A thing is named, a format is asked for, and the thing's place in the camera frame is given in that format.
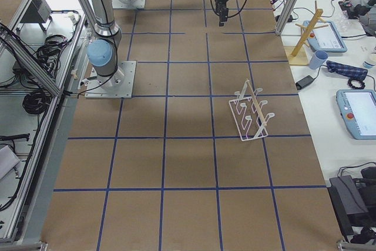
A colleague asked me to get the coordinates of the blue teach pendant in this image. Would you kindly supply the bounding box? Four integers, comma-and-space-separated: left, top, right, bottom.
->
336, 89, 375, 140
307, 21, 347, 53

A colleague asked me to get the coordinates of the blue cup on desk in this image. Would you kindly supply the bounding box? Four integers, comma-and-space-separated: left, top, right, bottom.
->
308, 50, 328, 69

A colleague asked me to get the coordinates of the white wire cup rack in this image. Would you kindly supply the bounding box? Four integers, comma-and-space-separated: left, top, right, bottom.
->
229, 79, 275, 141

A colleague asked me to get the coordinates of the wooden mug tree stand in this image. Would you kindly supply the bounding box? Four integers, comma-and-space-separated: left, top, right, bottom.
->
284, 1, 328, 66

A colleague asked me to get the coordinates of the blue teach pendant far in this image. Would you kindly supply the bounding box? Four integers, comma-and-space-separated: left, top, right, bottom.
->
307, 21, 347, 53

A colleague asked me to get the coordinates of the blue teach pendant near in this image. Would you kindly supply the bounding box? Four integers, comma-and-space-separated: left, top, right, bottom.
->
336, 89, 375, 140

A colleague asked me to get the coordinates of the aluminium frame post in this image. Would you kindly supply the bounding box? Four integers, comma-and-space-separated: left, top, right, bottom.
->
274, 0, 312, 36

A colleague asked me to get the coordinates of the black power adapter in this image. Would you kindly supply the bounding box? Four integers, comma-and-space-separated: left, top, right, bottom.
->
296, 75, 315, 91

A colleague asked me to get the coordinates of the blue checked cloth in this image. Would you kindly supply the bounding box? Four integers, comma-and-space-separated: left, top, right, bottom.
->
326, 61, 368, 81

